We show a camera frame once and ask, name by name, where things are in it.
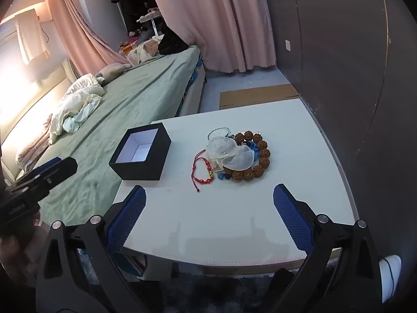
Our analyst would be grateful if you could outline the brown wooden bead bracelet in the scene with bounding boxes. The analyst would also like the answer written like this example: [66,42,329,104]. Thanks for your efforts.
[223,130,272,182]

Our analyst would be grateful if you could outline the red string bracelet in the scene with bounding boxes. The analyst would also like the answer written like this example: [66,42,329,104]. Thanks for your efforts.
[191,149,216,194]

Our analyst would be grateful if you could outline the blue braided bracelet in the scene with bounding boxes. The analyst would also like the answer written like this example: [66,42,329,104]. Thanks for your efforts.
[217,139,262,182]

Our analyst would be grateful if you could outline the white organza pouch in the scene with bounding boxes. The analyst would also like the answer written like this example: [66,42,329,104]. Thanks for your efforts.
[206,136,254,172]

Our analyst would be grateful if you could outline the silver bangle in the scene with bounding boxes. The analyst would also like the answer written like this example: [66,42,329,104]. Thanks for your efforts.
[207,127,232,140]

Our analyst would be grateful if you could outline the black jewelry box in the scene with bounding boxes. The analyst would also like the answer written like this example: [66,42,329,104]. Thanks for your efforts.
[109,123,171,181]

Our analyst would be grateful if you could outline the person left hand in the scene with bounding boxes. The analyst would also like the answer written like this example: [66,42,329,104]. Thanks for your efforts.
[1,226,47,287]

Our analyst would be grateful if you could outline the white cloth on floor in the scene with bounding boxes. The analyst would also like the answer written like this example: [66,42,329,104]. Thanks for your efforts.
[379,255,402,303]

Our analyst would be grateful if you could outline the white crumpled duvet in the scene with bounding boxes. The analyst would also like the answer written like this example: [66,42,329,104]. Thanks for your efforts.
[48,74,105,145]

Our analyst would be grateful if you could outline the white towel hanging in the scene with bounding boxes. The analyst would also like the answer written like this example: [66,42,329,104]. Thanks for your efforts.
[13,9,50,65]

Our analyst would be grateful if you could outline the pink curtain left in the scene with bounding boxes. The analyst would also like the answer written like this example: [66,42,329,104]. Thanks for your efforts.
[47,0,128,75]

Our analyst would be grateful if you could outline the pink curtain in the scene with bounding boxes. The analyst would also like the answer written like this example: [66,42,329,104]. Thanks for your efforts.
[156,0,276,73]
[47,0,128,75]

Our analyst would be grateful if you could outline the green bed blanket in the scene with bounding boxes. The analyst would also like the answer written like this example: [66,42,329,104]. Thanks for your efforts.
[32,44,200,227]

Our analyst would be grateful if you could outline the floral pillow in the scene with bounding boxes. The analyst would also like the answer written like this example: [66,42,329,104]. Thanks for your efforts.
[126,38,162,67]

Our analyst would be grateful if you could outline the flattened cardboard sheet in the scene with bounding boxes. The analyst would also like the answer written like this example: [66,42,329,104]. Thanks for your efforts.
[219,83,299,110]

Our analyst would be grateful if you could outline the black garment on bed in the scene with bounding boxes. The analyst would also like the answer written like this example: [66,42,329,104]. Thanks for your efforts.
[158,28,189,55]

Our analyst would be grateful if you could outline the pink curtain right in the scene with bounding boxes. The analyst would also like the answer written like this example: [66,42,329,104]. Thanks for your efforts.
[156,0,276,73]

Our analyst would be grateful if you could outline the white bed frame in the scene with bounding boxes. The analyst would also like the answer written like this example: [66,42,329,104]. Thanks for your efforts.
[176,57,206,117]

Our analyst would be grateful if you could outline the white wall switch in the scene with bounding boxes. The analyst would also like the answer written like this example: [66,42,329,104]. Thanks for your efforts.
[285,40,291,52]

